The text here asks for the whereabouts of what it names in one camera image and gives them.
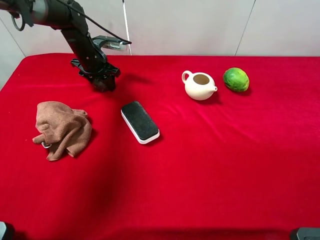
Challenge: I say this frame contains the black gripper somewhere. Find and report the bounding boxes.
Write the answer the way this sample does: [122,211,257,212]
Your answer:
[70,48,121,91]

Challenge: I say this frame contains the dark purple round fruit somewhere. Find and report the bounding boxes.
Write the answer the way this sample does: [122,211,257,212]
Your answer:
[92,78,109,92]

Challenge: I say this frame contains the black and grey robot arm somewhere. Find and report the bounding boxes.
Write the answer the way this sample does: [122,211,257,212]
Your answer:
[0,0,124,92]

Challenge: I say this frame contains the crumpled brown cloth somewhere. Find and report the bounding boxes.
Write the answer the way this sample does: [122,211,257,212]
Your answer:
[32,101,92,161]

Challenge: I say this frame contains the black and white eraser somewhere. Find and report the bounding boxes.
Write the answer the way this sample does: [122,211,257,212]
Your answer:
[121,101,160,145]

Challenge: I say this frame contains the white vertical pole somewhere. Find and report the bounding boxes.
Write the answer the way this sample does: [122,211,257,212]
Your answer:
[122,0,132,56]

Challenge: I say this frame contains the cream ceramic teapot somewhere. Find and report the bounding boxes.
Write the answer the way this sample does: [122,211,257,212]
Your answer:
[181,70,218,101]

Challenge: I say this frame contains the green mango fruit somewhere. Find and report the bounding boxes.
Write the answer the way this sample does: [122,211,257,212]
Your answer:
[222,67,250,92]

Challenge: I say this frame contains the red tablecloth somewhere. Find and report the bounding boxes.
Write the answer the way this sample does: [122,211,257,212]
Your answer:
[0,54,320,240]

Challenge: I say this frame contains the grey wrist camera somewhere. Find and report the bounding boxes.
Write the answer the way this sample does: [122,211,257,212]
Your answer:
[92,35,128,52]

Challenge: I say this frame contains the black cable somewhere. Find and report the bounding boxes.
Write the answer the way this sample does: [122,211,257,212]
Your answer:
[56,0,133,45]

